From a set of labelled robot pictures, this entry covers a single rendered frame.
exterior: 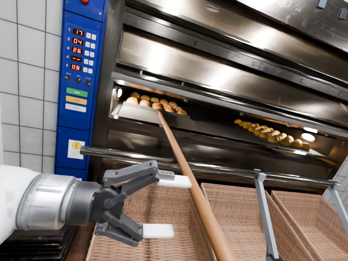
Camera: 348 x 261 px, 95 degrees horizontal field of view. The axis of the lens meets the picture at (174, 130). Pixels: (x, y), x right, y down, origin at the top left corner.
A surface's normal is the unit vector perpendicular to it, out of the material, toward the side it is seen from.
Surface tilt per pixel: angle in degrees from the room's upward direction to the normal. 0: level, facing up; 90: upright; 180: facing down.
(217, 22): 70
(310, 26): 90
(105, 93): 90
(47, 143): 90
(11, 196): 43
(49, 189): 27
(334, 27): 90
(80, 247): 0
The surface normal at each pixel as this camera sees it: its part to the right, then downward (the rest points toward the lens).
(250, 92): 0.27, 0.00
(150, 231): 0.26, -0.93
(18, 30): 0.19, 0.33
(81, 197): 0.32, -0.56
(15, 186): 0.49, -0.62
